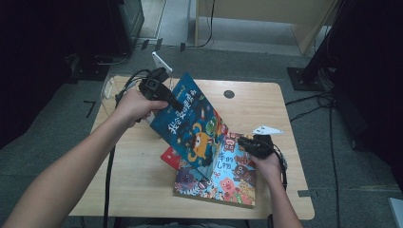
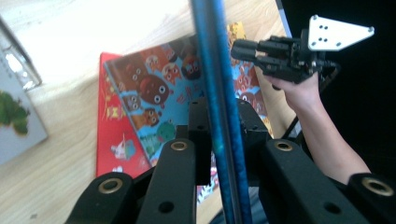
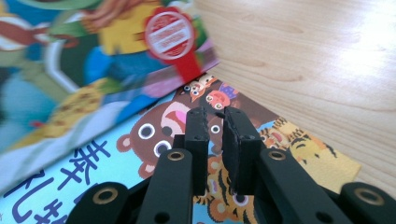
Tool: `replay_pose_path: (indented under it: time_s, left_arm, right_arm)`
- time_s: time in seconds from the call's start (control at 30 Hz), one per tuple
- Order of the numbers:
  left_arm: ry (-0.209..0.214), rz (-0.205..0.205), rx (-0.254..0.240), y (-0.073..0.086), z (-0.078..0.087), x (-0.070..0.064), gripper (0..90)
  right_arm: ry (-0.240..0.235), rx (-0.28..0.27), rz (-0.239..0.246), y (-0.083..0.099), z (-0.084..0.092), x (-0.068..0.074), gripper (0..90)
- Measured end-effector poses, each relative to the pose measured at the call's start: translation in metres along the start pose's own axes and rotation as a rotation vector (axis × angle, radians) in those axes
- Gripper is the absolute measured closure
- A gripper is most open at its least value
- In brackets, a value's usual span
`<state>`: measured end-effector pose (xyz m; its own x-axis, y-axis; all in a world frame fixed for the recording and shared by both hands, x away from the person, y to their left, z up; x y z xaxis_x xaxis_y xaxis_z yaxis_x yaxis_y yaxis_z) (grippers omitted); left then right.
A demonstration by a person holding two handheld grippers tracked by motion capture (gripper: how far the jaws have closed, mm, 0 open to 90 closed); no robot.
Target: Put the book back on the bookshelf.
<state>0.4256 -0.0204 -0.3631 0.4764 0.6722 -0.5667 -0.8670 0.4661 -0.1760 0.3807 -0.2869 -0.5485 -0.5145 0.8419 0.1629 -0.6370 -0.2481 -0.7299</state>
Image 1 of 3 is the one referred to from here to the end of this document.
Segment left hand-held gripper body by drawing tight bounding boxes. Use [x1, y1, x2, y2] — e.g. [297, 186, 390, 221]
[139, 51, 174, 103]

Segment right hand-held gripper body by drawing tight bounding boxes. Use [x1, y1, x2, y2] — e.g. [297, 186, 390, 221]
[251, 124, 284, 160]

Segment dark blue picture book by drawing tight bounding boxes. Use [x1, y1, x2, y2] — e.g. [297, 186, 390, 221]
[149, 71, 229, 181]

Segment light blue monster picture book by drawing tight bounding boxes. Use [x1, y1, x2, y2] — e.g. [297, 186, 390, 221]
[172, 131, 258, 209]

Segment clear acrylic book rack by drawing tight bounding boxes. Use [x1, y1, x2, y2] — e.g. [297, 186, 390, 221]
[100, 74, 176, 138]

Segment red picture book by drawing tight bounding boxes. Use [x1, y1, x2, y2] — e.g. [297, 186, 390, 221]
[160, 145, 185, 171]

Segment person's right hand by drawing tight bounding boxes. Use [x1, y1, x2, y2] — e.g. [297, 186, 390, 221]
[251, 151, 282, 188]

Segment person's left hand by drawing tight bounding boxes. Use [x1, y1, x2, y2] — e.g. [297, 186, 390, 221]
[115, 89, 169, 127]

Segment grey tape strip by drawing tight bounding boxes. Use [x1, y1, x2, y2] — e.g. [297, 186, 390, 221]
[297, 189, 319, 199]

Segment black stand base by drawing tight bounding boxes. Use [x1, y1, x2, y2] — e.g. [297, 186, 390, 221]
[64, 52, 111, 85]

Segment black cabinet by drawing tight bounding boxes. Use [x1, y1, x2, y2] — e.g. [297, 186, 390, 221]
[106, 0, 145, 55]

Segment black metal stand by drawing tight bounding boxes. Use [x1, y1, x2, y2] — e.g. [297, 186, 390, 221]
[286, 0, 351, 93]

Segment person's grey clothing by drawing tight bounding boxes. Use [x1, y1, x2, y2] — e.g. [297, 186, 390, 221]
[113, 217, 251, 228]

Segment light wooden cabinet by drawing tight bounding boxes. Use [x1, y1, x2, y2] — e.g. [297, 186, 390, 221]
[194, 0, 339, 56]

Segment white flat object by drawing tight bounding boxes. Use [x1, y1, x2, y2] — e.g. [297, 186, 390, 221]
[388, 197, 403, 228]

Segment right hand-held gripper cable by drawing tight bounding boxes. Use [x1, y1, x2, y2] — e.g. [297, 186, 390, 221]
[268, 142, 290, 192]

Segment black floor cables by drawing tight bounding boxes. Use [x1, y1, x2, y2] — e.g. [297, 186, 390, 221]
[284, 90, 342, 228]

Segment black hanging cable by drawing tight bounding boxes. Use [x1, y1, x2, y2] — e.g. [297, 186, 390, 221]
[185, 0, 217, 49]

